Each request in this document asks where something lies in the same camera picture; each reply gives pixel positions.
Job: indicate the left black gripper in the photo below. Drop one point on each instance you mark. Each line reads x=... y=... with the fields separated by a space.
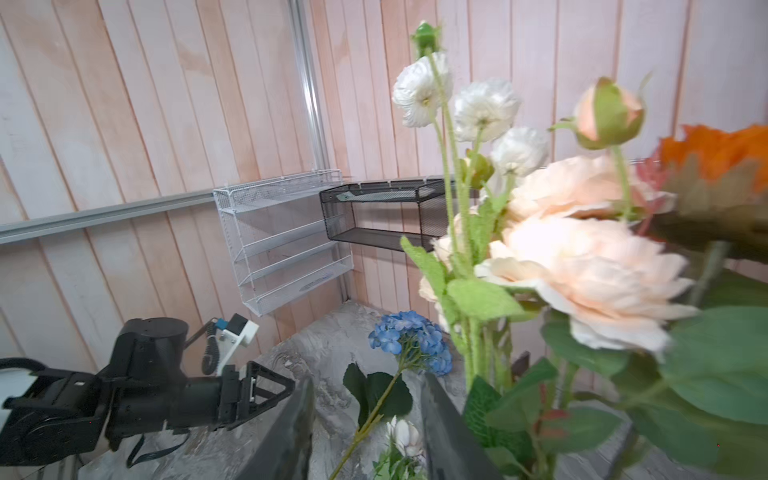
x=149 y=392

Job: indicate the white wire mesh shelf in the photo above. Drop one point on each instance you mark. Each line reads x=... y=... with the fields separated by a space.
x=276 y=236

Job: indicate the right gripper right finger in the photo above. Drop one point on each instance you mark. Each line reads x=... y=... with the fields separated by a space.
x=450 y=447

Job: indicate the orange flower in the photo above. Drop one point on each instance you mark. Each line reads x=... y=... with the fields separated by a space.
x=719 y=181

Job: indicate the blue hydrangea flower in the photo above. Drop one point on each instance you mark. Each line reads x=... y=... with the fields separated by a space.
x=418 y=345

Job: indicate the cream peach rose stem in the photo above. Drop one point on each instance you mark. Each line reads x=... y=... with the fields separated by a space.
x=442 y=250

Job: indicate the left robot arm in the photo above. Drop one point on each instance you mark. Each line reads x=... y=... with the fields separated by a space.
x=50 y=414

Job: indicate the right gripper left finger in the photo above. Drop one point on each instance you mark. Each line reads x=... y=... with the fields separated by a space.
x=285 y=452

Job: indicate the black mesh basket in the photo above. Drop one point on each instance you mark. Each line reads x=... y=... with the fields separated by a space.
x=379 y=213

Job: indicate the white poppy flower stem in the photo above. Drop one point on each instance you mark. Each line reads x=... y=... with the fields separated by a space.
x=483 y=154

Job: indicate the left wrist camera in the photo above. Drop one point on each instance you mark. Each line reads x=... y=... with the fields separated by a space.
x=222 y=339

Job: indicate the cream peach carnation bunch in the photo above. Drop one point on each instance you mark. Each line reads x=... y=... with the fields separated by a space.
x=626 y=352

